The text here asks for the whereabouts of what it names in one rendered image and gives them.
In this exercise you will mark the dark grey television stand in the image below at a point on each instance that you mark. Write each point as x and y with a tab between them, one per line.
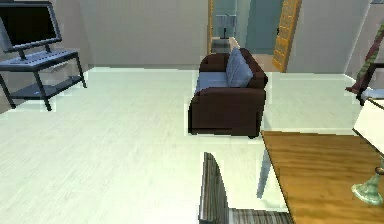
40	65

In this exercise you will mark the dark brown sofa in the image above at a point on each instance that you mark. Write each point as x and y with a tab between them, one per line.
226	106

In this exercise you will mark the blue sofa cushion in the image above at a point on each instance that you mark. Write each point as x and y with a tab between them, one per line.
238	68

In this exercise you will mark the dark striped chair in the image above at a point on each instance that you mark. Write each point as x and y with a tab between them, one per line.
213	193

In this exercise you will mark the yellow panelled room door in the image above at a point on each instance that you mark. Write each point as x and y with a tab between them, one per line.
286	33

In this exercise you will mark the brown wooden table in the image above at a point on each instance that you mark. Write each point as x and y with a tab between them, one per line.
326	176

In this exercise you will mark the black framed chair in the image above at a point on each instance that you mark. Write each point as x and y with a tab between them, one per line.
368	83

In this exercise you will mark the white shade table lamp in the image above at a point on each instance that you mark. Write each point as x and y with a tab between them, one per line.
371	133

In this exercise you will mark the red green striped cloth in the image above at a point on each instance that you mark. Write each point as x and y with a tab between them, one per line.
368	63

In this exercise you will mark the black flat television set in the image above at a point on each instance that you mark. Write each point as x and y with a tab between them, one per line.
28	25

